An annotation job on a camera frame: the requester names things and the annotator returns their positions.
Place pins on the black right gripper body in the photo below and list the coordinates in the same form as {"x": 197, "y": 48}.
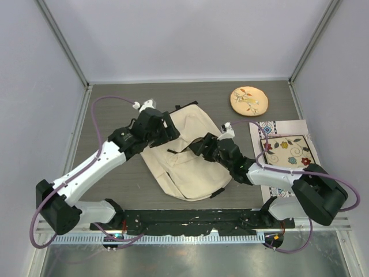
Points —
{"x": 217, "y": 157}

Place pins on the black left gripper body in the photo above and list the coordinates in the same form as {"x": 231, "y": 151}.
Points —
{"x": 163, "y": 134}

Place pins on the cream canvas backpack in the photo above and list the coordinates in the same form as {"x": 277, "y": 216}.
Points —
{"x": 178, "y": 171}

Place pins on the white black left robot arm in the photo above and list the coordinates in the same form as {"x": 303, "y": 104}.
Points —
{"x": 59, "y": 202}

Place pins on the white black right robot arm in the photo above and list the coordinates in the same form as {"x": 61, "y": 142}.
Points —
{"x": 316, "y": 195}

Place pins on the round bird pattern plate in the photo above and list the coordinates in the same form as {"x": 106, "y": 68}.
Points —
{"x": 249, "y": 101}

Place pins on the patterned white placemat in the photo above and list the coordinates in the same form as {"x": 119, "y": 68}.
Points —
{"x": 267, "y": 129}

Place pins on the square flower pattern plate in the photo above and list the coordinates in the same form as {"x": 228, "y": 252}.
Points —
{"x": 288, "y": 151}

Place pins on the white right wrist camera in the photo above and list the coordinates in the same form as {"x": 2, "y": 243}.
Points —
{"x": 227, "y": 132}

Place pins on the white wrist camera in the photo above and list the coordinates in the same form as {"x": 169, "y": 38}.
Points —
{"x": 147, "y": 104}
{"x": 227, "y": 132}

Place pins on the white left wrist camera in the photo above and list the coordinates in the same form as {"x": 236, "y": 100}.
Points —
{"x": 147, "y": 104}

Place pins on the black mounting base plate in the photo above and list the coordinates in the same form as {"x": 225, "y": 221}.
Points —
{"x": 195, "y": 222}

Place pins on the white slotted cable duct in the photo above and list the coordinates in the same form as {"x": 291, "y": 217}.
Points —
{"x": 212, "y": 238}

